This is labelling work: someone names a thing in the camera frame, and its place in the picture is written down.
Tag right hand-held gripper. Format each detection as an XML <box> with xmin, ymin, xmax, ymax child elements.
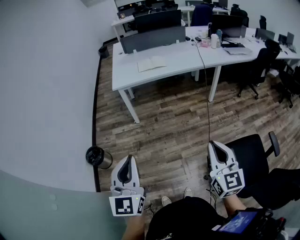
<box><xmin>208</xmin><ymin>140</ymin><xmax>246</xmax><ymax>200</ymax></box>

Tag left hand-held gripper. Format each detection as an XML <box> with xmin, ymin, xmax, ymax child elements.
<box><xmin>109</xmin><ymin>154</ymin><xmax>147</xmax><ymax>217</ymax></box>

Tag notebook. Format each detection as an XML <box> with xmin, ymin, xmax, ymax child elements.
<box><xmin>137</xmin><ymin>56</ymin><xmax>167</xmax><ymax>73</ymax></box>

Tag person's right forearm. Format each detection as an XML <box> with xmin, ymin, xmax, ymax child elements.
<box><xmin>222</xmin><ymin>194</ymin><xmax>248</xmax><ymax>218</ymax></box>

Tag person's left forearm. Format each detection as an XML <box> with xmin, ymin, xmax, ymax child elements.
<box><xmin>121</xmin><ymin>213</ymin><xmax>146</xmax><ymax>240</ymax></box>

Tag black mesh office chair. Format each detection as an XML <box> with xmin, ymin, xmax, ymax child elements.
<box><xmin>225</xmin><ymin>131</ymin><xmax>300</xmax><ymax>210</ymax></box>

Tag metal trash bin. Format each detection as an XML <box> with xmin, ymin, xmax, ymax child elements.
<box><xmin>85</xmin><ymin>145</ymin><xmax>113</xmax><ymax>170</ymax></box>

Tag black wrist-mounted screen device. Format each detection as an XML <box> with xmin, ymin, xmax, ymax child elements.
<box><xmin>211</xmin><ymin>208</ymin><xmax>288</xmax><ymax>237</ymax></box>

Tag person's black-clad legs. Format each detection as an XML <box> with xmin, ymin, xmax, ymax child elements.
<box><xmin>145</xmin><ymin>195</ymin><xmax>227</xmax><ymax>240</ymax></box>

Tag white desk leg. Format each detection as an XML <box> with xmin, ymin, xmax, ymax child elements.
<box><xmin>118</xmin><ymin>88</ymin><xmax>141</xmax><ymax>124</ymax></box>
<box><xmin>208</xmin><ymin>66</ymin><xmax>222</xmax><ymax>103</ymax></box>

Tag grey folder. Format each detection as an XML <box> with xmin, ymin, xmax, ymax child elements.
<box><xmin>222</xmin><ymin>46</ymin><xmax>253</xmax><ymax>56</ymax></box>

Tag black laptop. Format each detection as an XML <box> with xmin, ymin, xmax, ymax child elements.
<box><xmin>221</xmin><ymin>38</ymin><xmax>246</xmax><ymax>49</ymax></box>

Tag small black bin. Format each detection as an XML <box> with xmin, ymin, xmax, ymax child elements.
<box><xmin>98</xmin><ymin>45</ymin><xmax>110</xmax><ymax>59</ymax></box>

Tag black monitor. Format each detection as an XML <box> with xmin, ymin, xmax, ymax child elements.
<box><xmin>211</xmin><ymin>14</ymin><xmax>247</xmax><ymax>38</ymax></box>

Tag dark desk divider panel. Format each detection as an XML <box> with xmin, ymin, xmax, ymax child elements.
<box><xmin>120</xmin><ymin>25</ymin><xmax>187</xmax><ymax>55</ymax></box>
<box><xmin>134</xmin><ymin>9</ymin><xmax>182</xmax><ymax>33</ymax></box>

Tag blue office chair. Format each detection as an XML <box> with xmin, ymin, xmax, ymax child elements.
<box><xmin>191</xmin><ymin>4</ymin><xmax>213</xmax><ymax>27</ymax></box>

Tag black high-back office chair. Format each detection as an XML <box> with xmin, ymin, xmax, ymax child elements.
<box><xmin>230</xmin><ymin>3</ymin><xmax>250</xmax><ymax>28</ymax></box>

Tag black cable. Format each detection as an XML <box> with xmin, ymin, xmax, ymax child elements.
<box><xmin>192</xmin><ymin>40</ymin><xmax>211</xmax><ymax>144</ymax></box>

